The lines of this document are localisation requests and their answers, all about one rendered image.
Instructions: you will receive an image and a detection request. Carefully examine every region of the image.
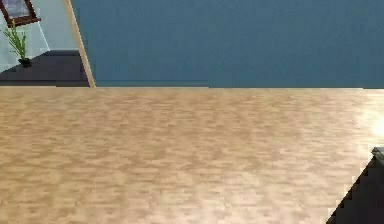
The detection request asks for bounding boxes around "brown framed wall picture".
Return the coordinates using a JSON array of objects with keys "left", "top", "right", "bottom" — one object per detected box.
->
[{"left": 0, "top": 0, "right": 42, "bottom": 28}]

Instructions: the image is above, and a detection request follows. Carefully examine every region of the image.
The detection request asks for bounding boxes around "black furniture block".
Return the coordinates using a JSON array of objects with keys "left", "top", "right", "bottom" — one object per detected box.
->
[{"left": 325, "top": 146, "right": 384, "bottom": 224}]

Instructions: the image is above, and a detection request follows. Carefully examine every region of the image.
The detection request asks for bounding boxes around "green house plant black pot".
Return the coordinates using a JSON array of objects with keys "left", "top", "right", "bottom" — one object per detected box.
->
[{"left": 2, "top": 20, "right": 33, "bottom": 69}]

